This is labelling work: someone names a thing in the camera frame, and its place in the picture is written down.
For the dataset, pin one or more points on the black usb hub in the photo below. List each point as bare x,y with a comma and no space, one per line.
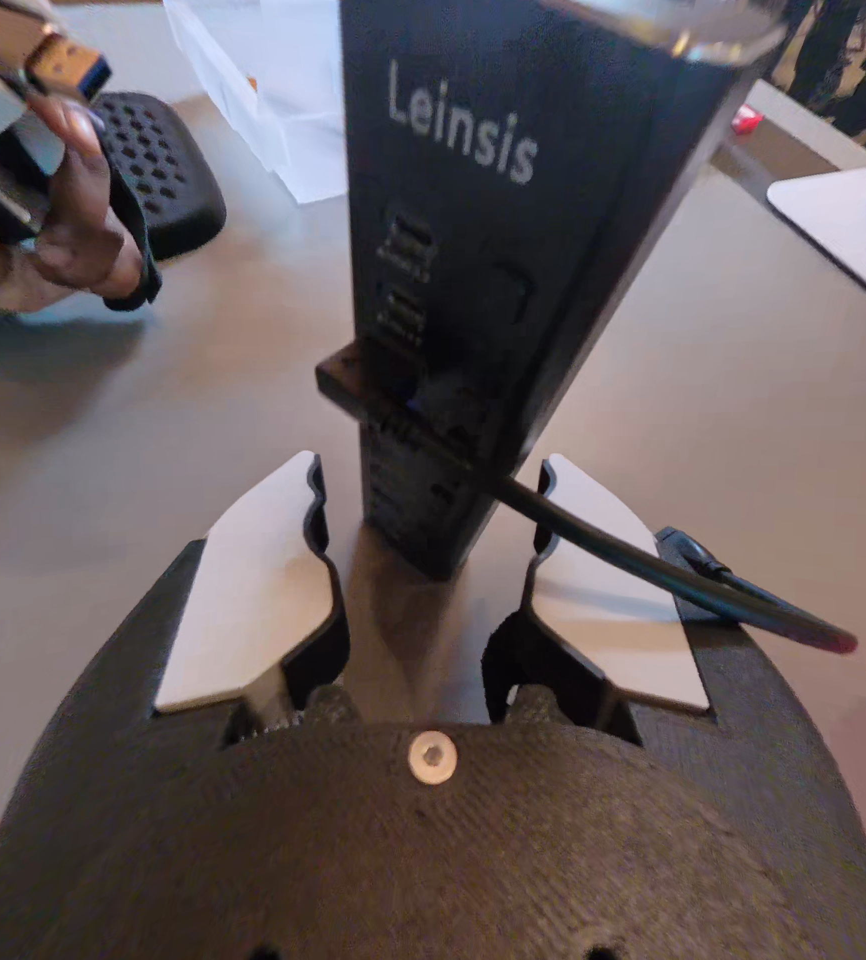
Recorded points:
478,225

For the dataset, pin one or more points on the small red box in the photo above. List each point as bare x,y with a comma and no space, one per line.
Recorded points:
748,120

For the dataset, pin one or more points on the black honeycomb pad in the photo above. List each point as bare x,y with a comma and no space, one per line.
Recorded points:
178,187

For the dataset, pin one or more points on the white document stand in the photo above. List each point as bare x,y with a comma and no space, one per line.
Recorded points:
823,210

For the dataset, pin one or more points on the black tape strip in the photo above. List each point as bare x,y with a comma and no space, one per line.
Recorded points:
778,150

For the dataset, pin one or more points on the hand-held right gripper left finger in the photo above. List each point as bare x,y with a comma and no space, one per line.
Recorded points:
253,600

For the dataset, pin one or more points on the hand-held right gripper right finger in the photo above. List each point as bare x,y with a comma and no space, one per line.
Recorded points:
605,649

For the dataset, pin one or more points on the clear plastic container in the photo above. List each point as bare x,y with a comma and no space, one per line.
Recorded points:
290,90

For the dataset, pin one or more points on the person's left hand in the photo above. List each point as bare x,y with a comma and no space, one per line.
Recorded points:
80,247

